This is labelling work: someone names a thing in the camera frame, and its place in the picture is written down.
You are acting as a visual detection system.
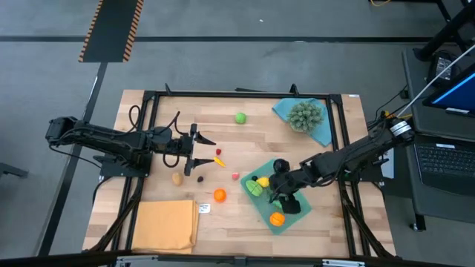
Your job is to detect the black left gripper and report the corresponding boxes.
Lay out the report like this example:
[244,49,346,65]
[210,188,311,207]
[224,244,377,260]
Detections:
[150,124,217,168]

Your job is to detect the smooth toy orange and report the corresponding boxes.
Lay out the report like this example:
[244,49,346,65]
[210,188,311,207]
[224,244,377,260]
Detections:
[269,211,286,228]

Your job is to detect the light green toy starfruit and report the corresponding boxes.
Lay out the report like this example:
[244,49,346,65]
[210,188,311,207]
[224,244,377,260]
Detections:
[245,179,264,197]

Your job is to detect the teal plastic cutting board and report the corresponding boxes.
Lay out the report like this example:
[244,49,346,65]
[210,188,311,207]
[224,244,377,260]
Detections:
[238,159,312,237]

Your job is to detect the folded orange cloth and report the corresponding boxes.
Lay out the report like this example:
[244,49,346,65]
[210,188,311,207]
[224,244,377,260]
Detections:
[131,200,200,255]

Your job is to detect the spiky green artificial plant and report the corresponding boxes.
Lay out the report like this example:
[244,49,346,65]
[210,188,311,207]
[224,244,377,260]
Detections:
[286,101,324,134]

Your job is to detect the blue cloth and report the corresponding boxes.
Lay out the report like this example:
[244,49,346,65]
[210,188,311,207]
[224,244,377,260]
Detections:
[272,97,333,148]

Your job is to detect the dark grey equipment cart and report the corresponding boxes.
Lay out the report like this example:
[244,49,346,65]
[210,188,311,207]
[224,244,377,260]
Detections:
[402,47,475,231]

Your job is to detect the black mat with striped edges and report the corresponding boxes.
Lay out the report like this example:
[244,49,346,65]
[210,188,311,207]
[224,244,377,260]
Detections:
[78,0,145,63]

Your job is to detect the black laptop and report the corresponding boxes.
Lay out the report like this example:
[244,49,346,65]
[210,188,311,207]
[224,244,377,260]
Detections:
[413,139,475,197]

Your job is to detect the dark furniture foot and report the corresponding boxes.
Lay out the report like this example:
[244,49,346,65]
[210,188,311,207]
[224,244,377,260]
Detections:
[0,162,29,179]

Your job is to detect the monitor with blue screen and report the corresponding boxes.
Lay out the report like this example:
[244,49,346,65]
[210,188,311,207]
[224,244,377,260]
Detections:
[422,62,475,119]

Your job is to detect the black power adapter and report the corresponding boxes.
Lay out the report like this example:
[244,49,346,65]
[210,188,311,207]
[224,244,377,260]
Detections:
[426,50,461,88]

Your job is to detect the black metal stand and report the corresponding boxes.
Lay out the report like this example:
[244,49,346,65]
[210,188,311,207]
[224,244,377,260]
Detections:
[413,0,475,62]

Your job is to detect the black aluminium table frame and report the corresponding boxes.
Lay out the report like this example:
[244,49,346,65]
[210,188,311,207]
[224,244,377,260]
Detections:
[82,83,397,260]

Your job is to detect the silver metal bracket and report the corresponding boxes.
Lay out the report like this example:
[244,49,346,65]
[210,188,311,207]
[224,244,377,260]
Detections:
[115,254,160,267]
[321,258,367,267]

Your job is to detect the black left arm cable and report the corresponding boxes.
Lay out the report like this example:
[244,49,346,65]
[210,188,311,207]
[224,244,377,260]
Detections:
[128,105,183,168]

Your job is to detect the yellow extension cable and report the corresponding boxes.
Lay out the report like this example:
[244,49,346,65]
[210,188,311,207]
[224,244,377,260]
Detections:
[381,109,413,120]

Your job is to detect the black floor cables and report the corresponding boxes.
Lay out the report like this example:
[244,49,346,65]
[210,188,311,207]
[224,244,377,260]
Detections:
[366,84,411,129]

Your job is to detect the black camera mount crossbar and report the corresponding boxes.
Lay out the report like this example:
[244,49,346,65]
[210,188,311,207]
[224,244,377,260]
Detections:
[0,251,475,267]

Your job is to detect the white cable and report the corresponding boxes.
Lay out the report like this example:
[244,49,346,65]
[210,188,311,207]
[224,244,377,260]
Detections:
[396,43,475,119]

